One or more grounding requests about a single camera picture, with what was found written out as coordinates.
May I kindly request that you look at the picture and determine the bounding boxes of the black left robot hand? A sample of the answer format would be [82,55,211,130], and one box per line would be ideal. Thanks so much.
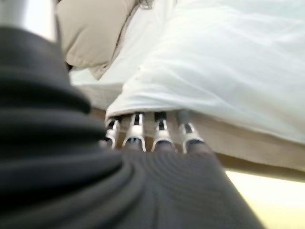
[0,0,253,229]

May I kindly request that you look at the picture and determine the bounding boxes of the white duvet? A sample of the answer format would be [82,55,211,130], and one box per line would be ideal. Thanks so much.
[104,0,305,146]

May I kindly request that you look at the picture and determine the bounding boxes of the white bed sheet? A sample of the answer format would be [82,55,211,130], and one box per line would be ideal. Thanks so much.
[69,0,179,115]

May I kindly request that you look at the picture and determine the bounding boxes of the beige bed blanket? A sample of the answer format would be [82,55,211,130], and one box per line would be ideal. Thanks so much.
[114,112,305,174]

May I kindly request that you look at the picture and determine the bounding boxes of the large beige pillow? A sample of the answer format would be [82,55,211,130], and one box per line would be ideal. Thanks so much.
[56,0,141,81]

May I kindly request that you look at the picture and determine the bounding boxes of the woven fringed cushion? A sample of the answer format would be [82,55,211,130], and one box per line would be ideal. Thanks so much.
[137,0,155,10]

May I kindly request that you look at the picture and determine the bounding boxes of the brown upholstered bed frame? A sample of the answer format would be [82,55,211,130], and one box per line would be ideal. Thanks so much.
[214,152,305,184]

